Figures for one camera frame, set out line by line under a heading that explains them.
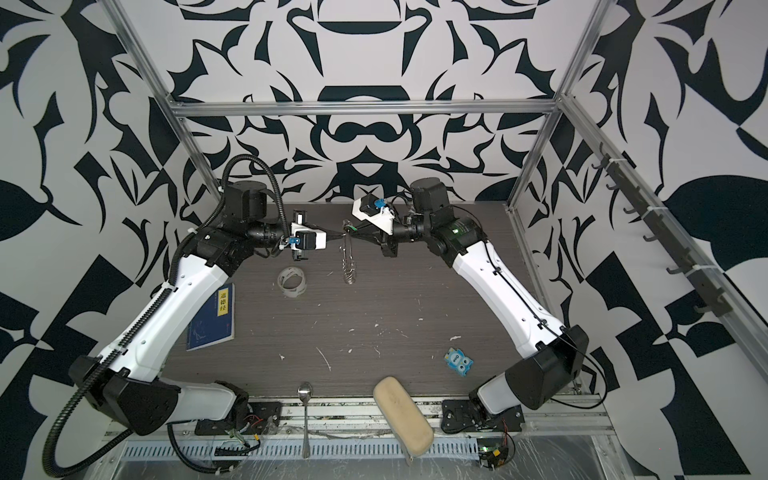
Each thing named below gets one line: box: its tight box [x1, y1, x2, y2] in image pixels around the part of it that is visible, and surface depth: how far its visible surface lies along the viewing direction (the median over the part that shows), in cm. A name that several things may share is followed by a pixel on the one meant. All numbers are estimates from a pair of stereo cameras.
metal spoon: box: [298, 381, 314, 459], surface depth 78 cm
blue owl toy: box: [444, 347, 474, 377], surface depth 83 cm
